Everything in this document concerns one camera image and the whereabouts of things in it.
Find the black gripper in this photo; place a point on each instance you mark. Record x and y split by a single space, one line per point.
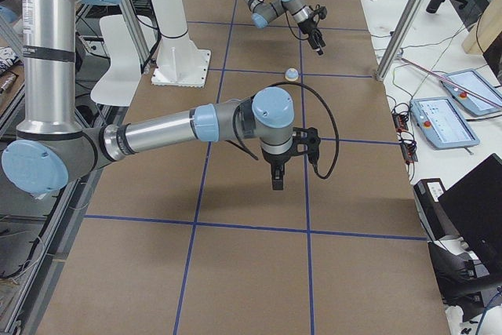
275 162
309 28

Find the blue call bell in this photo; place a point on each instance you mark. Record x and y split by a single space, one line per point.
291 74

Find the near teach pendant tablet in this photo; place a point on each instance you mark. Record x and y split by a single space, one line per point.
442 124

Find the teach pendant tablet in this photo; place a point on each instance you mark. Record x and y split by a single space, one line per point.
473 92
442 124

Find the far teach pendant tablet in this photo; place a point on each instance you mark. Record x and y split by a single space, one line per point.
473 92

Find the white chair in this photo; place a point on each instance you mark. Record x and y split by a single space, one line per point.
118 85

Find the black laptop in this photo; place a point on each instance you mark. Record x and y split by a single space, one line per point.
473 204

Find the aluminium frame post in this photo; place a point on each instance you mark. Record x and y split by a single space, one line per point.
401 30

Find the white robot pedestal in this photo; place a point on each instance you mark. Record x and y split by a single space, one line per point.
179 61

